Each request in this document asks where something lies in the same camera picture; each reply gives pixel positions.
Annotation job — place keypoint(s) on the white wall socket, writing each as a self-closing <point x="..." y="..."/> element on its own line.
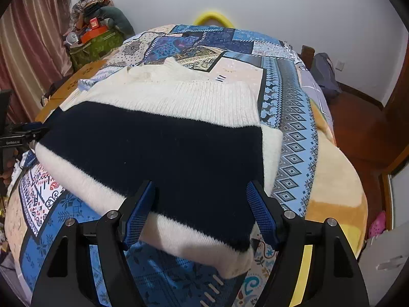
<point x="340" y="65"/>

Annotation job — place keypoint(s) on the cream and navy striped sweater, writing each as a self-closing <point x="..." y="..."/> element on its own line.
<point x="200" y="142"/>

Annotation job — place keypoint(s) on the orange red box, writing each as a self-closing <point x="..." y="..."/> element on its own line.
<point x="94" y="29"/>

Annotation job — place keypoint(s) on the pink striped curtain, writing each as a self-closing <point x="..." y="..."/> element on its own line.
<point x="33" y="56"/>

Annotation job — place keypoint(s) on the yellow curved foam tube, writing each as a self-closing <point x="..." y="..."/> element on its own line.
<point x="212" y="17"/>

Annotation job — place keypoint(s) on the grey backpack on floor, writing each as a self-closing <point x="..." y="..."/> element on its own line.
<point x="323" y="72"/>

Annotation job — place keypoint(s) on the wooden lap desk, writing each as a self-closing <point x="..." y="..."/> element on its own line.
<point x="86" y="72"/>

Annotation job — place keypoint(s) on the green fabric storage bag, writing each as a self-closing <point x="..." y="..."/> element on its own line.
<point x="95" y="49"/>

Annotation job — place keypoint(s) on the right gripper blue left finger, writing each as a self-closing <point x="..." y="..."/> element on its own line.
<point x="135" y="212"/>

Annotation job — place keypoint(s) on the blue patchwork bed cover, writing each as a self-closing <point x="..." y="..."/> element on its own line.
<point x="70" y="255"/>

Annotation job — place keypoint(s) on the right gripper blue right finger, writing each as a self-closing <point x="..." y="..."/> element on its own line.
<point x="267" y="213"/>

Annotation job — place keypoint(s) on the yellow fleece blanket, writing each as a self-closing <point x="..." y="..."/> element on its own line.
<point x="337" y="190"/>

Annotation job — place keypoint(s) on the pile of colourful clothes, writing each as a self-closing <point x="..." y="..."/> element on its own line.
<point x="84" y="8"/>

